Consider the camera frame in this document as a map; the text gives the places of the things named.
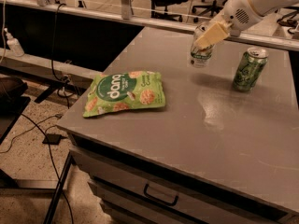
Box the black table leg frame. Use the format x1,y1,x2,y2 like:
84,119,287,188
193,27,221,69
0,154,73,224

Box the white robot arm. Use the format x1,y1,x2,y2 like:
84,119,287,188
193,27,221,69
193,0,299,49

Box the black chair seat left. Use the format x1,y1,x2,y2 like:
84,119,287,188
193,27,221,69
0,77,30,144

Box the green rice chip bag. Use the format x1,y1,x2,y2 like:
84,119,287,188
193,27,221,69
83,71,166,118

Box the green soda can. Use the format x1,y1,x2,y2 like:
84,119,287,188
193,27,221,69
233,47,268,92

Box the white 7up can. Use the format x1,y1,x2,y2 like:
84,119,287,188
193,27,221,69
190,21,214,68

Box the black drawer handle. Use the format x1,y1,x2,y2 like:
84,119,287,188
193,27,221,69
143,183,179,206

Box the clear sanitizer bottle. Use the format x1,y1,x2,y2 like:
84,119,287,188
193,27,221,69
4,28,24,57

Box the white cable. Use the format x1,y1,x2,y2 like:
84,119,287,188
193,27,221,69
0,0,18,63

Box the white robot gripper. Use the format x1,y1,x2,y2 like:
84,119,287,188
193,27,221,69
194,0,262,49

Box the black hanging cable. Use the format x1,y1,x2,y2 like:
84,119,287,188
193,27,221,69
50,3,78,109

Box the black floor cable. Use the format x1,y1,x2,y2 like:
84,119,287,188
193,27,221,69
0,112,75,224

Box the metal rail post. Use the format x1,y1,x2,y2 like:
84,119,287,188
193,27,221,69
121,0,133,20

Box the black power adapter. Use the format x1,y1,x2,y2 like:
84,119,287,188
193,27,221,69
43,133,62,145

